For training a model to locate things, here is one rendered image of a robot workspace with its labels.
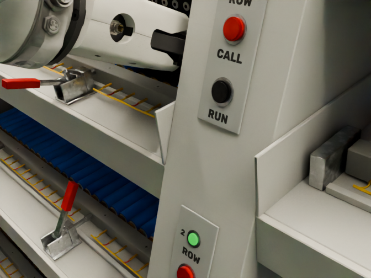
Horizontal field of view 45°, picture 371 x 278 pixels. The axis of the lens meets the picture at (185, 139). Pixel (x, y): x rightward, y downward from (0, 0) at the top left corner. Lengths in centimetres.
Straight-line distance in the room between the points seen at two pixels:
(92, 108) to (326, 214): 27
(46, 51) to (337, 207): 22
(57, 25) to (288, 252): 21
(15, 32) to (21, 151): 48
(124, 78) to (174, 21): 14
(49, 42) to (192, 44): 10
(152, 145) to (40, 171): 33
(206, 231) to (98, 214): 26
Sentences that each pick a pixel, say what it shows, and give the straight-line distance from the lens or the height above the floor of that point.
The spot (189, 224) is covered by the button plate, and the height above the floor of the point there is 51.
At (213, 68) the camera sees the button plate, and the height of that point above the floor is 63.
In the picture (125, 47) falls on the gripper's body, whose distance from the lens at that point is 32.
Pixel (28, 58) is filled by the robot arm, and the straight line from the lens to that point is 31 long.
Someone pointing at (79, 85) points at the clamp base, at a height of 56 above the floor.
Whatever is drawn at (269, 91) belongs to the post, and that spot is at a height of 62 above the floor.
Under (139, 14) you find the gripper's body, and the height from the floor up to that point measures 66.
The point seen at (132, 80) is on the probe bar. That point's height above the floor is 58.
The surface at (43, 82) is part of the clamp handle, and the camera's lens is 48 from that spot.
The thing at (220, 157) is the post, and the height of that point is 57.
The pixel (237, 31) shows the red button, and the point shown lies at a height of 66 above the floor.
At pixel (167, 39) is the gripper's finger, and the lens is 35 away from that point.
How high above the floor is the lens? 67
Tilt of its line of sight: 17 degrees down
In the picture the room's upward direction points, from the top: 10 degrees clockwise
